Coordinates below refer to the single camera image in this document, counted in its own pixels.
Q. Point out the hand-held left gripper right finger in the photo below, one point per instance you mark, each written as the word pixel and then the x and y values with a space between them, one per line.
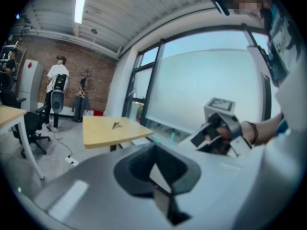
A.
pixel 182 174

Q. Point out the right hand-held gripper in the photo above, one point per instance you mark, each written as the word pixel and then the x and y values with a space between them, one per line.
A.
pixel 233 126

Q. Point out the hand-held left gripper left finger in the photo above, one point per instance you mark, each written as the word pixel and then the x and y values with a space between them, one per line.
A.
pixel 134 174

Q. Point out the dark grey object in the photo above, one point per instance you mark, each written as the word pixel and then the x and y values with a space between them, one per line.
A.
pixel 176 212

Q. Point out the person's right forearm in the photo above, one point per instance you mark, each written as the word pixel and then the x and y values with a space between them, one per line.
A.
pixel 266 129

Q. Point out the small dark object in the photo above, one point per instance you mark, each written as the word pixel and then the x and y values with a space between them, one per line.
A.
pixel 116 125

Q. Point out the person's right hand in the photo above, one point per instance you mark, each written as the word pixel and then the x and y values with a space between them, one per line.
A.
pixel 223 132

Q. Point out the dark wrist band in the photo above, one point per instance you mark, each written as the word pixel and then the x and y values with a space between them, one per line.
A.
pixel 254 133

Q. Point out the large black framed window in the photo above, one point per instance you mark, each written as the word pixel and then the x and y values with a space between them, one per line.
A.
pixel 204 85

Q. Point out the white power strip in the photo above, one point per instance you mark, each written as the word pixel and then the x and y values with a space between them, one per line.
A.
pixel 72 160

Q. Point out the red box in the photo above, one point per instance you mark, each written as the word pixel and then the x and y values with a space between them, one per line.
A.
pixel 98 112

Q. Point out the person's white top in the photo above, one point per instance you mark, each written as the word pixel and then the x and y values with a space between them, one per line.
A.
pixel 283 176

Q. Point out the hanging grey garment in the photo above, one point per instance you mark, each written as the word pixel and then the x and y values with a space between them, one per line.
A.
pixel 80 106

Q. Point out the grey black backpack device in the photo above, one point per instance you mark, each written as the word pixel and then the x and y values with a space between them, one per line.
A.
pixel 58 97

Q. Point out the dark coat rack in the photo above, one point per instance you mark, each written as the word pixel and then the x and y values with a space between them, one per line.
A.
pixel 86 77

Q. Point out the black office chair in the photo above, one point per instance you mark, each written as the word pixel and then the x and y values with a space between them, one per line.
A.
pixel 8 97
pixel 32 126

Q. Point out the wooden table with white legs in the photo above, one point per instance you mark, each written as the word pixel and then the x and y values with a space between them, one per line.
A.
pixel 10 115

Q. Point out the white cabinet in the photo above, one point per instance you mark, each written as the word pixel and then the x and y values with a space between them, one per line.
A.
pixel 30 83

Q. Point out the metal shelf rack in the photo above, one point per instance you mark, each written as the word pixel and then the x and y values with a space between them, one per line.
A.
pixel 20 56

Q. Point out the long ceiling light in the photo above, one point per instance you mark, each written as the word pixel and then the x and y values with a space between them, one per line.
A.
pixel 81 3

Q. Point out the wooden table with black post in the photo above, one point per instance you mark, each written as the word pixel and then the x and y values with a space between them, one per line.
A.
pixel 112 134

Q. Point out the black head-worn camera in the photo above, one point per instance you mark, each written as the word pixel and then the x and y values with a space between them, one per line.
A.
pixel 220 5

